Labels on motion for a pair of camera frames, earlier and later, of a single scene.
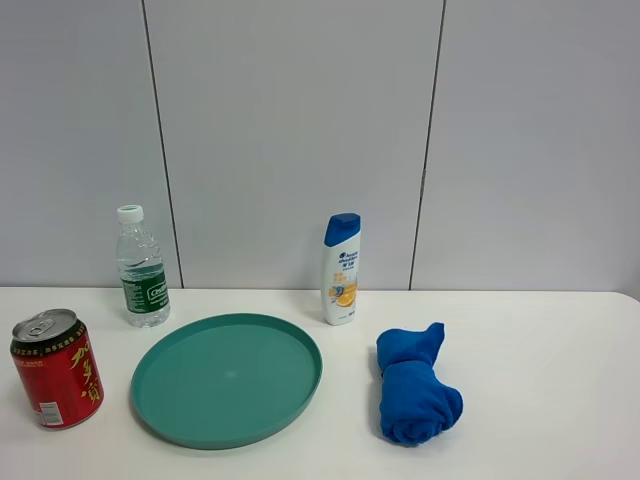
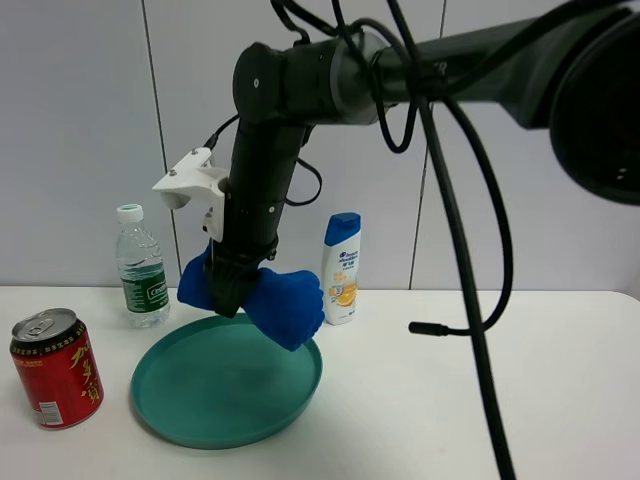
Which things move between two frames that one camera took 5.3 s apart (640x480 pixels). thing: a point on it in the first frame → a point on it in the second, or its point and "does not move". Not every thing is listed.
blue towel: [415, 406] → [289, 305]
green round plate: [225, 381] does not move
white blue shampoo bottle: [340, 268] does not move
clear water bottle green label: [140, 269] does not move
